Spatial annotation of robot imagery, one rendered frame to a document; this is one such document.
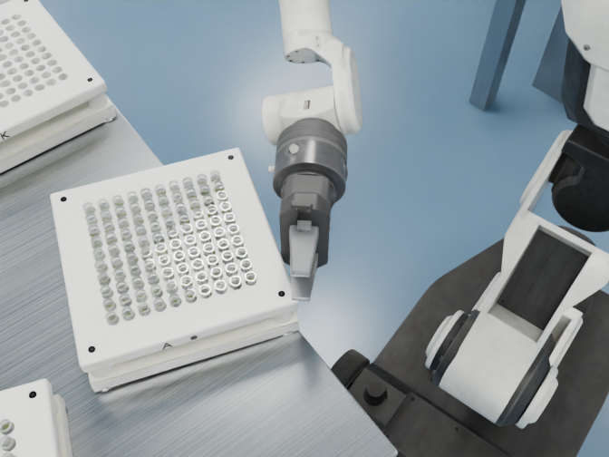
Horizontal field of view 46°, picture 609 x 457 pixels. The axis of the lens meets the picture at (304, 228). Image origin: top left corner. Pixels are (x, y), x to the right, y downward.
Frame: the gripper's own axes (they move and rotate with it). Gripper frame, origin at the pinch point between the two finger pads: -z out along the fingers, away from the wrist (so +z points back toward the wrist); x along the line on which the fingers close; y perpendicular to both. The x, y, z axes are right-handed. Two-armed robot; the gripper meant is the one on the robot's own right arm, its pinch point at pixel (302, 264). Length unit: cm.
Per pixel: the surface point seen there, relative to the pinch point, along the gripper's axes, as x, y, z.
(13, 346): 10.4, 33.9, -7.3
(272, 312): 3.7, 3.1, -4.3
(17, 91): 2.5, 41.2, 27.0
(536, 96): 95, -66, 129
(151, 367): 8.2, 16.4, -9.8
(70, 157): 9.8, 34.5, 21.8
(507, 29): 63, -49, 121
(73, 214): 2.9, 28.3, 7.0
